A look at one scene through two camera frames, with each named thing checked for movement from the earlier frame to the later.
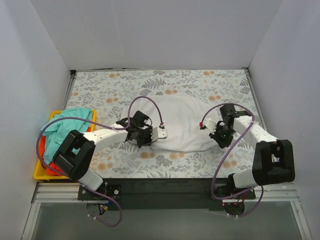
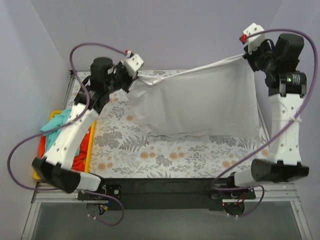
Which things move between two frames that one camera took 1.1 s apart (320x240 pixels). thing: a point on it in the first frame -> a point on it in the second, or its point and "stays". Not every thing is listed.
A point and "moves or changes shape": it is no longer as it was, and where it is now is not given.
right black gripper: x=220 y=135 -> x=253 y=57
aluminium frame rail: x=67 y=193 stays
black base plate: x=163 y=194 stays
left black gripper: x=146 y=135 -> x=125 y=80
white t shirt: x=180 y=116 moves or changes shape
